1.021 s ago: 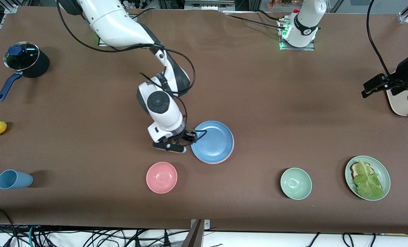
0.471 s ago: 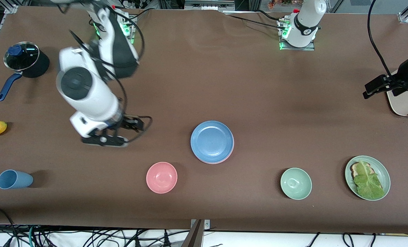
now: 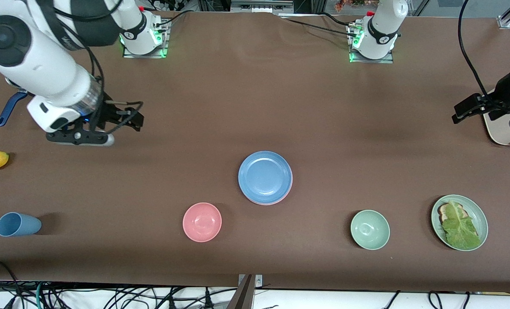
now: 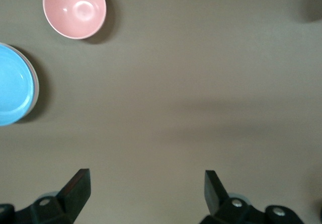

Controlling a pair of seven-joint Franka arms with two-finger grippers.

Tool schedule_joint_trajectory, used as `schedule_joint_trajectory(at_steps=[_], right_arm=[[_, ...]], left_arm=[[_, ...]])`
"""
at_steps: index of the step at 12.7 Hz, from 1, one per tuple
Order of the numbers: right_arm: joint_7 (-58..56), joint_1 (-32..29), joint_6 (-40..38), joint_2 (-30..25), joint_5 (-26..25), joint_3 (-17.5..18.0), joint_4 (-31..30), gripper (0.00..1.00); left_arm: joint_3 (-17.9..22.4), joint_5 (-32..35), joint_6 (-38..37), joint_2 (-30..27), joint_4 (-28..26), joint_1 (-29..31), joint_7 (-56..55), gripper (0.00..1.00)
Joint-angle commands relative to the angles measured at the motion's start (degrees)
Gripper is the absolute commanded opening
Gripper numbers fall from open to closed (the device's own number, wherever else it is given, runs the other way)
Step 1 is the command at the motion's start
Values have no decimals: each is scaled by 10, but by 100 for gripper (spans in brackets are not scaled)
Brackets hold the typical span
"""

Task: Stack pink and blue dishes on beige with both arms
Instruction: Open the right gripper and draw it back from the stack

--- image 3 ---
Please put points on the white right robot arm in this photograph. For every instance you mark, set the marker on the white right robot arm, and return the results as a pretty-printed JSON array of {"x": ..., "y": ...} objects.
[{"x": 44, "y": 64}]

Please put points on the small green bowl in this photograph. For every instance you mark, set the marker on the small green bowl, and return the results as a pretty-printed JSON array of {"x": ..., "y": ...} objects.
[{"x": 370, "y": 229}]

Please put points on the orange items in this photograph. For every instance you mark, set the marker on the orange items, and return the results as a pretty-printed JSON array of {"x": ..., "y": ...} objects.
[{"x": 357, "y": 4}]

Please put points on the brown table cloth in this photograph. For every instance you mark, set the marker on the brown table cloth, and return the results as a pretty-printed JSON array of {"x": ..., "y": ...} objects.
[{"x": 254, "y": 107}]

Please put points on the aluminium frame post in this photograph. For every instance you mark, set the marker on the aluminium frame post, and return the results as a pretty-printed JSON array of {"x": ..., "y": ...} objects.
[{"x": 244, "y": 296}]

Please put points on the green lettuce leaf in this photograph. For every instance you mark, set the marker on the green lettuce leaf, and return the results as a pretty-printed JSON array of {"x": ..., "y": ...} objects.
[{"x": 460, "y": 227}]

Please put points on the green plate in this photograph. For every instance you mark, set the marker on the green plate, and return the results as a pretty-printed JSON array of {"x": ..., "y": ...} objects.
[{"x": 478, "y": 214}]

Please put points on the blue plate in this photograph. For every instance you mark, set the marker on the blue plate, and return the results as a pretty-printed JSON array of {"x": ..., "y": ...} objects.
[{"x": 265, "y": 177}]

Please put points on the toast bread slice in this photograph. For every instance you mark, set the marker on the toast bread slice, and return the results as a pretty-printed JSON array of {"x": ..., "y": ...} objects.
[{"x": 442, "y": 211}]

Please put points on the black power plug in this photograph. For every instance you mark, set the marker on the black power plug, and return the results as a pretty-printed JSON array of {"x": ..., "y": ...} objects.
[{"x": 208, "y": 300}]

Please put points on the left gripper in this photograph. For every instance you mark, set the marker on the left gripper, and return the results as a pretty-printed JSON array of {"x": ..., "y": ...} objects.
[{"x": 503, "y": 90}]

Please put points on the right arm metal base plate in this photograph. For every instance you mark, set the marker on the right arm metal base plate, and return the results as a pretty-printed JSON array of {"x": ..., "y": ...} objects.
[{"x": 162, "y": 49}]

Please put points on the blue cup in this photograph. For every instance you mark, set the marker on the blue cup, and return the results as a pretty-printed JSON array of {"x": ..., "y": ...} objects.
[{"x": 19, "y": 224}]

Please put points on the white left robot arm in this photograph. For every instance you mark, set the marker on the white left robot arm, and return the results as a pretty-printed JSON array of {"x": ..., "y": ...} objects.
[{"x": 381, "y": 30}]

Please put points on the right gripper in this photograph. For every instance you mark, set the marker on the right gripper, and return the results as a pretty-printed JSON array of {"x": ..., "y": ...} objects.
[{"x": 109, "y": 112}]

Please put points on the beige toaster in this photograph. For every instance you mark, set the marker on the beige toaster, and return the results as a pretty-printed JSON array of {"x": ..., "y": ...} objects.
[{"x": 501, "y": 131}]

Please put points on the pink plate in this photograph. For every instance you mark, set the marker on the pink plate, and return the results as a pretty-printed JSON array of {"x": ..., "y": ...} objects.
[{"x": 268, "y": 204}]

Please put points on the small pink bowl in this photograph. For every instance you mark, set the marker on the small pink bowl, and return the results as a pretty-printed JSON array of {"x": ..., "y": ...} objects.
[{"x": 202, "y": 222}]

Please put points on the grey metal box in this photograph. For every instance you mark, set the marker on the grey metal box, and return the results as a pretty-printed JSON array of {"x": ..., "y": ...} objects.
[{"x": 261, "y": 6}]

